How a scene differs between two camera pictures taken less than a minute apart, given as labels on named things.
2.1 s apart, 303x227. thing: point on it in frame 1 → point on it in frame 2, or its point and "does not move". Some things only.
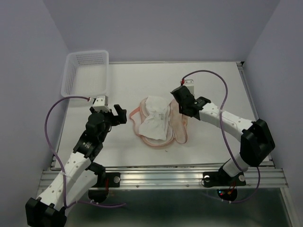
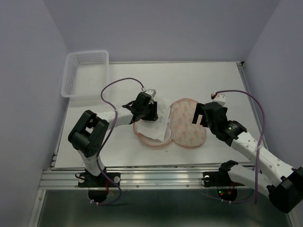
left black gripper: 116,119 → 153,116
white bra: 155,125 does not move
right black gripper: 180,108 → 200,110
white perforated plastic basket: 85,74 does not move
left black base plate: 110,179 does not move
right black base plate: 221,178 does not move
